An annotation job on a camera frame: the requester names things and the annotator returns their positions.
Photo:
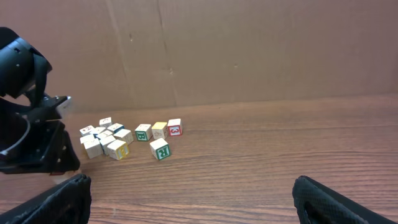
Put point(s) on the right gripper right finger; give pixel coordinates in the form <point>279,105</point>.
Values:
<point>318,204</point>

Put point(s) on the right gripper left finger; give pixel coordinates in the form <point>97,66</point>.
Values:
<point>68,202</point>

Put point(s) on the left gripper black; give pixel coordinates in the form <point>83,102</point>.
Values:
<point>36,141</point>

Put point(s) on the blue-sided block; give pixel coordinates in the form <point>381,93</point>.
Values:
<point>105,142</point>

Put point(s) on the red number three block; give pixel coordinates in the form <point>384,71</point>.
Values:
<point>58,178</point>

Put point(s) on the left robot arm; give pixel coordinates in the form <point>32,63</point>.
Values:
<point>24,71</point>

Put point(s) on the left red circle block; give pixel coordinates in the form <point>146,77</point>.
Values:
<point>86,130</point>

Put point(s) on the white block lower left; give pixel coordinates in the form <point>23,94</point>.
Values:
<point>85,139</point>

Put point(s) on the white block orange side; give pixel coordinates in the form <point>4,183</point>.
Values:
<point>93,148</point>

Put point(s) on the white block blue print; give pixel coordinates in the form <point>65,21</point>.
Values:
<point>97,131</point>

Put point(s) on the yellow-sided block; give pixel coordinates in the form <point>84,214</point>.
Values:
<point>118,149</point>

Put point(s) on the white block centre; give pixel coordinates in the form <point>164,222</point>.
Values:
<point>104,134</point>

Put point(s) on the top red picture block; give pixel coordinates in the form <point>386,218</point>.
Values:
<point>105,122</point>

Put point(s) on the green letter B block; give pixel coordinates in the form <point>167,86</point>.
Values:
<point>143,132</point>

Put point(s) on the green letter R block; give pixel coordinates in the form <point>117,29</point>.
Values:
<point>160,149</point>

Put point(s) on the cardboard backdrop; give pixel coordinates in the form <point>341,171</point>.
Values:
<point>112,55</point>

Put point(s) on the yellow top block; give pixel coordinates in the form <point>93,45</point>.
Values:
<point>160,130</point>

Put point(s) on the red-sided block far right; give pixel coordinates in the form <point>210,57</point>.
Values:
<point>175,127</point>

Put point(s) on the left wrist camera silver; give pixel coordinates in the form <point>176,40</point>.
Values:
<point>63,109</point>

